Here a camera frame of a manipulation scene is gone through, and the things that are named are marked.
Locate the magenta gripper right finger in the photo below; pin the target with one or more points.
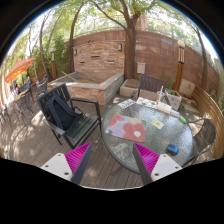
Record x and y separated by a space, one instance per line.
153 166

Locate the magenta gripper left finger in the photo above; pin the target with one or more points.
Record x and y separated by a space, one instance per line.
70 166

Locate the floral pink mouse pad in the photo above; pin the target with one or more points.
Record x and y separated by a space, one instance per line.
128 128

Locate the round glass patio table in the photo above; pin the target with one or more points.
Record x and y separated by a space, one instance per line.
173 132

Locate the yellow square card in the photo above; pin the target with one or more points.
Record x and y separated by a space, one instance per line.
158 124

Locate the black metal armchair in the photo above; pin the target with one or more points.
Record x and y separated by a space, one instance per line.
81 128

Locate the black backpack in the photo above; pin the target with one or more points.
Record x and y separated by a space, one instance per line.
60 112

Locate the metal mesh chair right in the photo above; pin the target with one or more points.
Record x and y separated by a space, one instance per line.
203 140

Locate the green marker pen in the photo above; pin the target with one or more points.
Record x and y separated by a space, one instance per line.
182 119

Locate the white box on table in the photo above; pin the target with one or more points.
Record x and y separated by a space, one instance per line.
164 107

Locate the colourful booklet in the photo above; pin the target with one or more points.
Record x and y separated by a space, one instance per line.
146 102

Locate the printed paper sheet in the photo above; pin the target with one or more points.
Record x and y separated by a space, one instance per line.
126 103

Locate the paper bag on table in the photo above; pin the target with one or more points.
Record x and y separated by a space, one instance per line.
174 99

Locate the clear plastic cup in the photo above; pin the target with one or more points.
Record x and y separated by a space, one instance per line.
160 96

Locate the wooden bench right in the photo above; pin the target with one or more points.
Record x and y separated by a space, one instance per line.
206 105

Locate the dark chair behind table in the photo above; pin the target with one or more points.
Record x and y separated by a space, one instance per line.
149 87

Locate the stone fountain basin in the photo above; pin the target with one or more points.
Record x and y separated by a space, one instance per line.
103 92

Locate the metal chair far left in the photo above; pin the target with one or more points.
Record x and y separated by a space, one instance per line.
41 87

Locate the large tree trunk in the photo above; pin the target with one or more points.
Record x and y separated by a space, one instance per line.
129 46

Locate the orange patio umbrella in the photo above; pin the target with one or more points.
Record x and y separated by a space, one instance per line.
20 66

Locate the wooden lamp post right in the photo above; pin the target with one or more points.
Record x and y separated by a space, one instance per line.
181 60

